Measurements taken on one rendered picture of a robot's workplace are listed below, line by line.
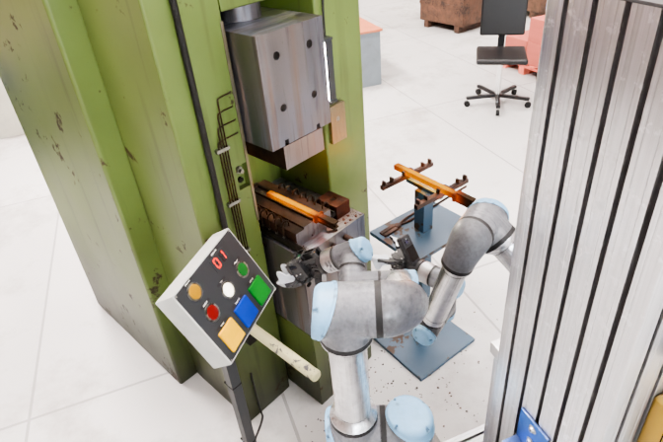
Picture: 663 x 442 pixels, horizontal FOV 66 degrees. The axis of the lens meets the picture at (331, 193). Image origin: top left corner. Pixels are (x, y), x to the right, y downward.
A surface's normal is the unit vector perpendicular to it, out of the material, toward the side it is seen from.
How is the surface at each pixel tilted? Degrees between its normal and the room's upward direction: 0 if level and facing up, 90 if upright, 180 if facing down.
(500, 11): 82
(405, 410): 7
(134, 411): 0
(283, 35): 90
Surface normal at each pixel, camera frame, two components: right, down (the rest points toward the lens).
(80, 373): -0.07, -0.84
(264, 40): 0.73, 0.31
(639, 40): -0.93, 0.25
